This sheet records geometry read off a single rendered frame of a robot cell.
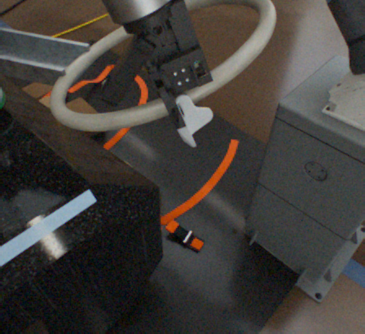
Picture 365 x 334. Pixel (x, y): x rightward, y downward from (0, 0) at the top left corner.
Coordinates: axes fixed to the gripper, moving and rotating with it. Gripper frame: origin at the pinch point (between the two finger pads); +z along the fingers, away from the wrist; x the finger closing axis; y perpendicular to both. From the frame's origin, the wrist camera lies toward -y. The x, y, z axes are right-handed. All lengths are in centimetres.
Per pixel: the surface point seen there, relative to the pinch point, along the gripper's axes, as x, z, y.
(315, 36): 239, 120, 118
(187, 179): 100, 98, -19
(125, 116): 0.0, -7.1, -7.6
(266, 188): 52, 76, 16
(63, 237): 15, 26, -41
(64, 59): 40.7, -7.0, -23.4
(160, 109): -1.4, -6.6, -1.7
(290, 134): 44, 47, 28
